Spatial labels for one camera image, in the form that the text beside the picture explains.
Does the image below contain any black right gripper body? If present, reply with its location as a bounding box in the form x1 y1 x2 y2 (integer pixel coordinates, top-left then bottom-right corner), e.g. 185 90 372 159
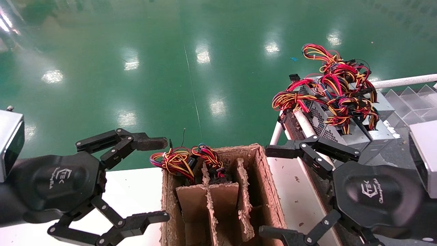
332 161 425 240

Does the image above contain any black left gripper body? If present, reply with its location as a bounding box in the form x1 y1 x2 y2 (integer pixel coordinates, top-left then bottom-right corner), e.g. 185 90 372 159
10 151 106 224

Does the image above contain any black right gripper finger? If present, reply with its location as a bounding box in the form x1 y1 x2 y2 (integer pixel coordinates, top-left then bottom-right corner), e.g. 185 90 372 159
258 209 342 246
265 134 361 170

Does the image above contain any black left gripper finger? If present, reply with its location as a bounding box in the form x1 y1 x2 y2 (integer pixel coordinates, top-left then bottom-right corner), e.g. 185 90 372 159
47 195 170 246
75 128 168 170

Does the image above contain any short white pipe leg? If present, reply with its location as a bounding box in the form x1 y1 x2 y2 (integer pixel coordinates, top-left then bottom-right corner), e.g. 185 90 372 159
270 120 284 146

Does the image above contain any brown cardboard box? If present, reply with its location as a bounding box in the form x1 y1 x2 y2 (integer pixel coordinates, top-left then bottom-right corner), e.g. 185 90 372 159
160 143 287 246

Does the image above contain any black conveyor belt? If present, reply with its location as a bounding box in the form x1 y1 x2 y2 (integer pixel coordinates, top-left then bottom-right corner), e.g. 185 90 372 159
282 109 437 246

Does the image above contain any long cardboard divider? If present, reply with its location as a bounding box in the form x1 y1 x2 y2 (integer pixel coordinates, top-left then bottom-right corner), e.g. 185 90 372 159
201 162 221 246
234 158 256 242

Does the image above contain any cross cardboard divider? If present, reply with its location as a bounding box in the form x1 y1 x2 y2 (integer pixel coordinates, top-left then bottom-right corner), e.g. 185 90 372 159
176 182 239 222

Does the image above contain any white horizontal pipe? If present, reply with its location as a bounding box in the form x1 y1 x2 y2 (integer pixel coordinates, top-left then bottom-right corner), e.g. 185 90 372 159
371 73 437 90

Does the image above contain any long white pipe rail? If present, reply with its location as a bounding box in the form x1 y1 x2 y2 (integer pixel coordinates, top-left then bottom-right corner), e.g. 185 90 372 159
293 109 333 168

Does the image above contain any power supply yellow-red wire bundle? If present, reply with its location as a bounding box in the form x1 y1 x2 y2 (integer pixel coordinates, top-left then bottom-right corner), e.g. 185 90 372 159
149 129 197 185

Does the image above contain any mesh-sided power supply with wires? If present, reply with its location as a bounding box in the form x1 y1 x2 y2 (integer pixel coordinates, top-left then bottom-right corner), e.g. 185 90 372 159
272 78 371 159

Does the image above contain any power supply red-blue wire bundle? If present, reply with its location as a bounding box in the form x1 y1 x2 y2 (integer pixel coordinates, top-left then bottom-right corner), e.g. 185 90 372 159
191 143 232 185

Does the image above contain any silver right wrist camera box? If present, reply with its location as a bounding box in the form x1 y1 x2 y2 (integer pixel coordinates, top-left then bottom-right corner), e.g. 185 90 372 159
408 120 437 199

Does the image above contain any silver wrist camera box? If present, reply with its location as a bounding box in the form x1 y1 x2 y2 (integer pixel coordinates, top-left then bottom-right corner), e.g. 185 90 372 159
408 120 437 199
0 110 25 183

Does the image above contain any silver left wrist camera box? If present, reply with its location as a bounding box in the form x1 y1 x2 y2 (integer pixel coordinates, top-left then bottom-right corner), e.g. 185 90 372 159
0 110 25 183

